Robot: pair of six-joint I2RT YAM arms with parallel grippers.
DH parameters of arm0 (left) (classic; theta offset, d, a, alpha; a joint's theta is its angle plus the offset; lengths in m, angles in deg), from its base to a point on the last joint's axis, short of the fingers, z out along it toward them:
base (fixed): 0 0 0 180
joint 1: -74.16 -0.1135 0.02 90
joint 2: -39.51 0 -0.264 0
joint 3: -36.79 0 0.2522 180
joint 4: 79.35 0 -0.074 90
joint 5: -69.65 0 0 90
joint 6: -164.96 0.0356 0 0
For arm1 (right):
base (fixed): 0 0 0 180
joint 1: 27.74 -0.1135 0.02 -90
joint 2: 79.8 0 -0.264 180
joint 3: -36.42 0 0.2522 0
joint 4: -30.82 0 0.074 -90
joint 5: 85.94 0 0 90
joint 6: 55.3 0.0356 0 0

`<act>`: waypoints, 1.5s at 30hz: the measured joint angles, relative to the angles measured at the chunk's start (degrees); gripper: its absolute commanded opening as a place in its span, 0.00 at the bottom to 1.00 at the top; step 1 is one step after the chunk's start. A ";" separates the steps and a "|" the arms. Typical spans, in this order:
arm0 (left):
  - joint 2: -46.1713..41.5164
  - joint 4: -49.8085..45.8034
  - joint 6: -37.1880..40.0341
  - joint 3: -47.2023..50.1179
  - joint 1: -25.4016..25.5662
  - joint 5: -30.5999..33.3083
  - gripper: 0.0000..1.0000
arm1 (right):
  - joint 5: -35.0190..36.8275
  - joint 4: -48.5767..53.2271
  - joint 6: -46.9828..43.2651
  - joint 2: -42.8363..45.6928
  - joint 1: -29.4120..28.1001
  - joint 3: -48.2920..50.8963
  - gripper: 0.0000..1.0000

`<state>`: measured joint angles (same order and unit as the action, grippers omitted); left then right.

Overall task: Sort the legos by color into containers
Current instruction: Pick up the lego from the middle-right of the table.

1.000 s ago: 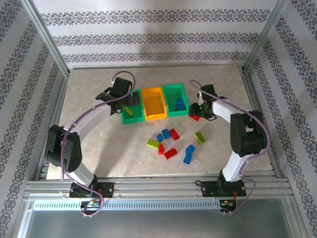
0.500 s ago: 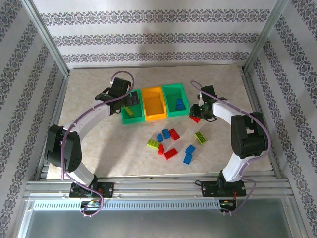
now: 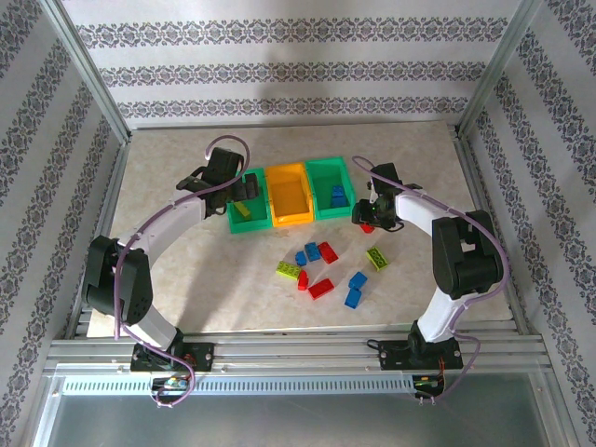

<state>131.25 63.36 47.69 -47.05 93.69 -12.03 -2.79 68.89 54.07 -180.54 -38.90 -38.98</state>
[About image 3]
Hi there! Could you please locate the aluminium side rail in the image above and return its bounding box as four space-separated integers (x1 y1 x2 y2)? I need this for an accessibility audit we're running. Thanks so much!
452 128 546 337
64 139 134 340

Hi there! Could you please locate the aluminium mounting rail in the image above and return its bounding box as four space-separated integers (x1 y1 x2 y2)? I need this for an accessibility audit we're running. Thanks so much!
44 331 547 374

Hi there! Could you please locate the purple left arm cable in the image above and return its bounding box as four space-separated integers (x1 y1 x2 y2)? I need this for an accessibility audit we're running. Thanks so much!
113 134 252 410

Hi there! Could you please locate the green plastic bin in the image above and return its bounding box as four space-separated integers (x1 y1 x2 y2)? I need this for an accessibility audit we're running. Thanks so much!
226 168 273 234
305 156 354 221

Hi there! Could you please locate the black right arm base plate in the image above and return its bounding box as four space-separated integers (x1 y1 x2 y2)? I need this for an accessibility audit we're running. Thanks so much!
377 339 465 372

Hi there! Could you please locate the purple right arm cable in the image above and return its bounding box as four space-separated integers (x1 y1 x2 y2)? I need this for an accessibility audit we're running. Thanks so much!
351 156 509 407

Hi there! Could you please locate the orange plastic bin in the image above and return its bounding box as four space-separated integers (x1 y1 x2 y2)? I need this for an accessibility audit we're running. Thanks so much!
264 161 314 228

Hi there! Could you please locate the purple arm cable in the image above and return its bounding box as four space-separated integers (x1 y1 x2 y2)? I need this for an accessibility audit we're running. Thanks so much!
351 156 509 407
113 134 252 410

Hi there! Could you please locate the grey metal sheet panel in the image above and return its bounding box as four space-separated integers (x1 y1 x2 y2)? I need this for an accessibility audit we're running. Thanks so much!
32 374 576 447

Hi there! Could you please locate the slotted grey cable duct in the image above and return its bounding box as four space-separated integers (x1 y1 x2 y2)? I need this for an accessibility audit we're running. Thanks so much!
61 375 416 395

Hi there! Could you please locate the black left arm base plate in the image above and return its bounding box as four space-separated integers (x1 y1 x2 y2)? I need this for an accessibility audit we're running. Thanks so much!
131 342 215 373

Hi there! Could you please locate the aluminium frame post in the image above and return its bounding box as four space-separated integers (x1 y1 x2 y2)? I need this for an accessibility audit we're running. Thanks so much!
40 0 133 144
454 0 546 139

